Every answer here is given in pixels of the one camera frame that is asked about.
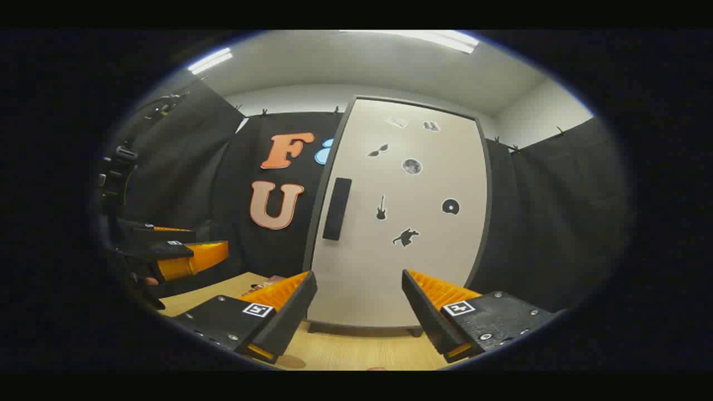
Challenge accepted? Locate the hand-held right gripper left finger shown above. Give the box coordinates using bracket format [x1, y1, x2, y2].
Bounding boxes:
[170, 271, 318, 365]

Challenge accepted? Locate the narrow ceiling light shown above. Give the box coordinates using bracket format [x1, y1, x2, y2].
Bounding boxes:
[188, 47, 233, 75]

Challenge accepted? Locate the white cabinet door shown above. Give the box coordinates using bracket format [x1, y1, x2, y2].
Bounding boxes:
[309, 99, 489, 329]

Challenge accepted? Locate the black backdrop cloth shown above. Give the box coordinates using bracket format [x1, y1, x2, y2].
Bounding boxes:
[103, 78, 633, 312]

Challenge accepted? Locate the black door handle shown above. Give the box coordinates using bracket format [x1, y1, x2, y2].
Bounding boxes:
[322, 177, 353, 241]

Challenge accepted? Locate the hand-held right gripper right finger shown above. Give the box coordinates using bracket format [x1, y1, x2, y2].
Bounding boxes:
[402, 270, 563, 364]

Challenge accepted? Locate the grey cabinet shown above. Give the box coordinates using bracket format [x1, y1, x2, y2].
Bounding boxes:
[302, 95, 495, 338]

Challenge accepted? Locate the stack of books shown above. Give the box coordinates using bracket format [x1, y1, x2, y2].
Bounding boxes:
[242, 275, 287, 296]

